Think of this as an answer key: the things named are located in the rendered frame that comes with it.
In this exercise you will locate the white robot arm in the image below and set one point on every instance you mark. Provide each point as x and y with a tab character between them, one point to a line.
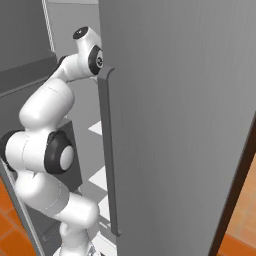
46	106

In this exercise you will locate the dark brown cabinet panel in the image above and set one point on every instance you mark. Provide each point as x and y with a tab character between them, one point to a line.
236	186

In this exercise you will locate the large grey freezer door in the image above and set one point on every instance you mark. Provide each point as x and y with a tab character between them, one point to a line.
180	110

